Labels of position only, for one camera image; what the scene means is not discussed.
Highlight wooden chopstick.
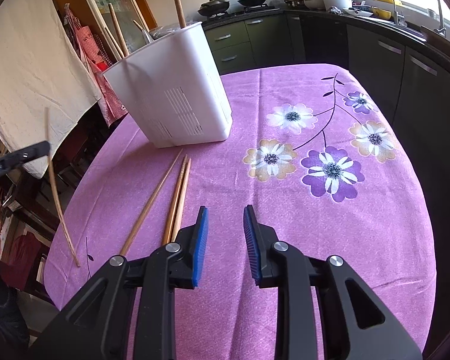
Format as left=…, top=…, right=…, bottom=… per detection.
left=119, top=150, right=183, bottom=256
left=171, top=157, right=192, bottom=242
left=161, top=155, right=188, bottom=245
left=44, top=107, right=81, bottom=267

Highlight chrome kitchen faucet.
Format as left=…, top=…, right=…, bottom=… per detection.
left=376, top=0, right=406, bottom=27

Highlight white hanging cloth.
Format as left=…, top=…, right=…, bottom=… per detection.
left=0, top=0, right=103, bottom=180

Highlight red checked apron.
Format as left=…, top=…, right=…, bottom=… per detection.
left=64, top=3, right=128, bottom=126

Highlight purple floral tablecloth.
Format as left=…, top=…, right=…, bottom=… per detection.
left=43, top=62, right=437, bottom=360

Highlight white plastic utensil holder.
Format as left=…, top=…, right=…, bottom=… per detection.
left=104, top=23, right=232, bottom=148

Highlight sliding glass door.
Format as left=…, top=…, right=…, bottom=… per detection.
left=86, top=0, right=145, bottom=57

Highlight dark counter cabinets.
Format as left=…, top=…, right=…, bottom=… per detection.
left=284, top=9, right=450, bottom=211

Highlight black wok left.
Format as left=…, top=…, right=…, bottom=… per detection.
left=197, top=0, right=230, bottom=18

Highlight green lower cabinets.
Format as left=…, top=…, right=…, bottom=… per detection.
left=204, top=13, right=295, bottom=75

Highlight yellow bowl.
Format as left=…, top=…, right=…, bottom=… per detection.
left=371, top=7, right=393, bottom=20

